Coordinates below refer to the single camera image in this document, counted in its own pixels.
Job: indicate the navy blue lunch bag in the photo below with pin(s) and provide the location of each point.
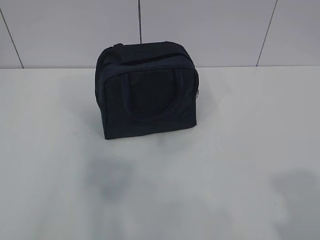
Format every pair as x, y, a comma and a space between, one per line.
144, 89

